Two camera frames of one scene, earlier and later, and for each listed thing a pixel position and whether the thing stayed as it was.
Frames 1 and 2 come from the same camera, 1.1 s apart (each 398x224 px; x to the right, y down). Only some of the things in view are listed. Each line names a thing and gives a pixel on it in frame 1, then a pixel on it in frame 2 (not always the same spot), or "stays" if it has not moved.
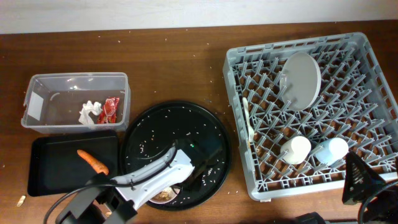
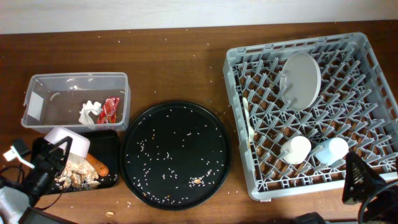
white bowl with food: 165,196 -> 78,145
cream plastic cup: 295,150 stays
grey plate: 300,79 stays
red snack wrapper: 108,114 stays
